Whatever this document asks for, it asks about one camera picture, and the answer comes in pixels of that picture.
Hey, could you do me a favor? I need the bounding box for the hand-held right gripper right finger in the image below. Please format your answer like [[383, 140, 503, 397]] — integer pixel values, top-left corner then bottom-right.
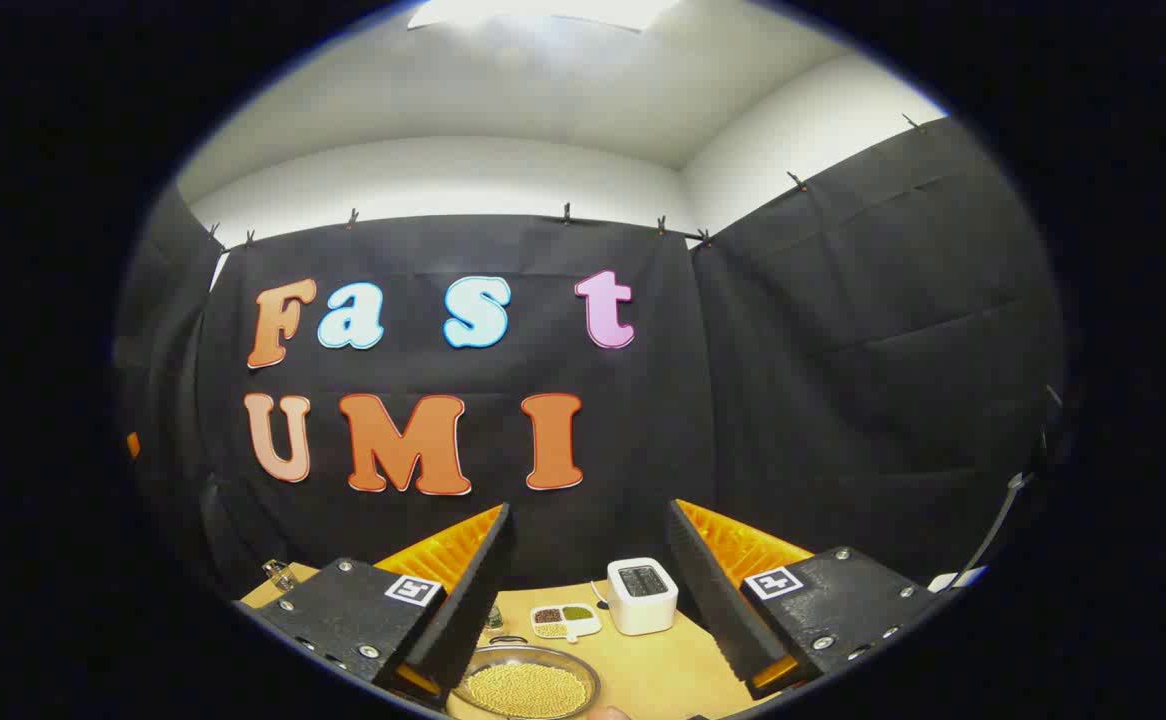
[[665, 498, 944, 701]]

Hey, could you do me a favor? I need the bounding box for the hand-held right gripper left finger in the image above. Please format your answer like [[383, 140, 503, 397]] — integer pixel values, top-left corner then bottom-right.
[[233, 503, 516, 706]]

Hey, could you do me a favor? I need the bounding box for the steel pot with black handle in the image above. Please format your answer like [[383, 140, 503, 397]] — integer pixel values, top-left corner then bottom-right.
[[453, 635, 601, 720]]

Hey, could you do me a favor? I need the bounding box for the white toaster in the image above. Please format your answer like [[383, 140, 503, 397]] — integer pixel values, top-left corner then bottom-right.
[[606, 557, 679, 636]]

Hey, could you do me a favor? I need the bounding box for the pile of yellow soybeans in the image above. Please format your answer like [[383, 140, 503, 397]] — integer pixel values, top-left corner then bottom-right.
[[465, 662, 589, 719]]

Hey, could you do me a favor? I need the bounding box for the white divided bean dish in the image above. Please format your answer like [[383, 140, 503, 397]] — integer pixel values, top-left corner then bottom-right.
[[529, 603, 603, 642]]

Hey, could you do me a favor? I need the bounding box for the row of black cloth clips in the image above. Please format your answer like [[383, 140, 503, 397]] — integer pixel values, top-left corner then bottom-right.
[[205, 112, 929, 251]]

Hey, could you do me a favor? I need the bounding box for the ceiling light panel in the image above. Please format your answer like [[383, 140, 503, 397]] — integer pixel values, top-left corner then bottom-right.
[[406, 0, 684, 34]]

